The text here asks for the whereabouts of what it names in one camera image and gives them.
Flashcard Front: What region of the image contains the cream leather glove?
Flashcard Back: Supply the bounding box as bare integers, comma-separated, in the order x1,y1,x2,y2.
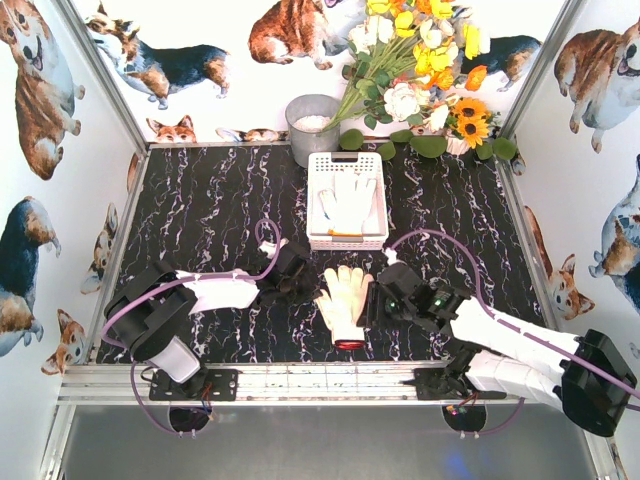
315,265,373,340

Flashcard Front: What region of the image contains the plain white cotton glove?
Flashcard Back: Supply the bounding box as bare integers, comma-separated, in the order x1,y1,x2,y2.
331,327,365,351

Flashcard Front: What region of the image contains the yellow dotted glove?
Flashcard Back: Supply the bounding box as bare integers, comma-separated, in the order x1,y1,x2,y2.
328,171,377,236

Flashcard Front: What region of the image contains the blue dotted white glove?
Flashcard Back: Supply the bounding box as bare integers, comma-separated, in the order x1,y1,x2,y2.
319,189,336,221

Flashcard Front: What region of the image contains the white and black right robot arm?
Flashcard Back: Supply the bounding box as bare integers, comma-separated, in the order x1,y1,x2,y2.
357,262,637,438

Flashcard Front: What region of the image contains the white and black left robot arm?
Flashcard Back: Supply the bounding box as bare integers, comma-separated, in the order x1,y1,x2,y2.
101,239,316,398

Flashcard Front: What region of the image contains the white plastic storage basket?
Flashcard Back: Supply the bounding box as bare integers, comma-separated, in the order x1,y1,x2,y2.
306,152,389,251

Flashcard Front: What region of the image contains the grey metal bucket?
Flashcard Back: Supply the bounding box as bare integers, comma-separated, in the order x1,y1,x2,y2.
285,94,340,165

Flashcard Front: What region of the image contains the artificial flower bouquet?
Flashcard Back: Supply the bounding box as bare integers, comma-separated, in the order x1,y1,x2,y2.
322,0,519,161

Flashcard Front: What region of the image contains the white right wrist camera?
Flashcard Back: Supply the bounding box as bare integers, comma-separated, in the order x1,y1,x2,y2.
383,248,399,266

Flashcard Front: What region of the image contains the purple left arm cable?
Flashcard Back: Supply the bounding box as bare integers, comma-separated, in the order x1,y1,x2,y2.
99,218,281,437

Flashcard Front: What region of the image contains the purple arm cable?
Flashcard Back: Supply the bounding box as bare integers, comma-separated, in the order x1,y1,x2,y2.
387,228,640,437
99,218,281,437

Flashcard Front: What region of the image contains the aluminium front rail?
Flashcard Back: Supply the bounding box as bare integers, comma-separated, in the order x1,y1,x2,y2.
57,362,599,405

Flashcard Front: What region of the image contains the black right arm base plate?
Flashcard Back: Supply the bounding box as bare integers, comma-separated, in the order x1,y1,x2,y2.
401,368,507,400

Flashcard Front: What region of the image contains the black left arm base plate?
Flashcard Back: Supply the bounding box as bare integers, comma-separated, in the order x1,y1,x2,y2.
149,367,239,401

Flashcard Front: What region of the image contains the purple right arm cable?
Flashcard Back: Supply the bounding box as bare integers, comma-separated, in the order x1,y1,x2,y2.
387,228,640,437

